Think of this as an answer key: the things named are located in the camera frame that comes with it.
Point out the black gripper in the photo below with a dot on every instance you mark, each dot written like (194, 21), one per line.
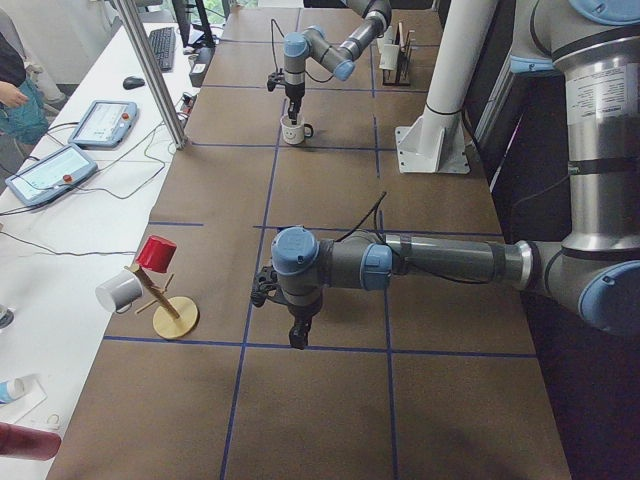
(302, 313)
(293, 92)

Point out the white smiley face mug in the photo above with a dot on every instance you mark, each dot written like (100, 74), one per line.
(295, 132)

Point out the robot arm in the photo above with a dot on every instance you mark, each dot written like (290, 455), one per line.
(339, 61)
(594, 271)

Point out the white ribbed cup on rack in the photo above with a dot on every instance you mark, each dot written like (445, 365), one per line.
(389, 57)

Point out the red cup on tree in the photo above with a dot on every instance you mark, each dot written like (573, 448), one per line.
(156, 254)

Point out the white cup on tree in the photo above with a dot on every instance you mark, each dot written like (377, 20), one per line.
(119, 292)

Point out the wooden mug tree stand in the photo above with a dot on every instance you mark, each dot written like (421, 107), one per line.
(174, 317)

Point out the wooden rod on rack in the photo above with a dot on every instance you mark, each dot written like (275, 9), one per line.
(401, 42)

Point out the black keyboard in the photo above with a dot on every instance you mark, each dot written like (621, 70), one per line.
(162, 42)

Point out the black computer mouse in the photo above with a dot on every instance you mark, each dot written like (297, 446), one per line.
(133, 82)

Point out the far teach pendant tablet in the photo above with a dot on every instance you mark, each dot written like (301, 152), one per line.
(105, 125)

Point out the teach pendant tablet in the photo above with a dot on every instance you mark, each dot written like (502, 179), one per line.
(105, 125)
(52, 176)

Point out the near teach pendant tablet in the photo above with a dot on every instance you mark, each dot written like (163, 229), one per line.
(52, 176)

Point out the person at desk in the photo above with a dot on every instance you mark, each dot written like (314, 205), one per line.
(22, 108)

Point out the small lying bottle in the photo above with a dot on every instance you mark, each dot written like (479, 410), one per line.
(11, 390)

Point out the red thermos bottle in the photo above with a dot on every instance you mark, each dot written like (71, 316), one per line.
(26, 443)

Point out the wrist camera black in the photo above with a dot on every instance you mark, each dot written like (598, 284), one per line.
(274, 80)
(265, 287)

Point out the black wire cup rack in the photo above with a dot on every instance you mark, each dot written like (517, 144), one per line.
(390, 78)

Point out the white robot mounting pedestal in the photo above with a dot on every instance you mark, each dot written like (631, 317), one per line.
(434, 143)

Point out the aluminium frame post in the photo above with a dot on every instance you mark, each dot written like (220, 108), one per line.
(139, 39)

